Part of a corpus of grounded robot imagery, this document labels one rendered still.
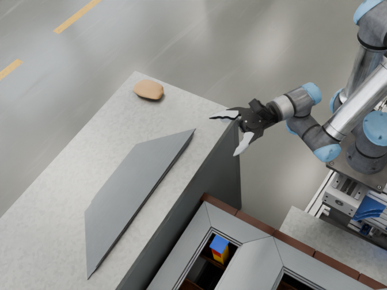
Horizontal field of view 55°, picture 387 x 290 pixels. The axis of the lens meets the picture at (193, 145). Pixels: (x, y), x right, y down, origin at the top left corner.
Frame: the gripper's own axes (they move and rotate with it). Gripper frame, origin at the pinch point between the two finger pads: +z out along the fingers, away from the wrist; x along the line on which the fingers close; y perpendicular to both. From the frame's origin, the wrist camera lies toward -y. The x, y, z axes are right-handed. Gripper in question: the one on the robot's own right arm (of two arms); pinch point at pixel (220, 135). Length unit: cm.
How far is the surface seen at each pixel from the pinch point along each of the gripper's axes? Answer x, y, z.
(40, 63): 241, 180, 68
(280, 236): -27, 60, -14
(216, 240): -16, 55, 11
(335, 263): -46, 57, -27
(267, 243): -27, 57, -7
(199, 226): -7, 60, 14
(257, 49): 139, 166, -117
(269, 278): -39, 56, 0
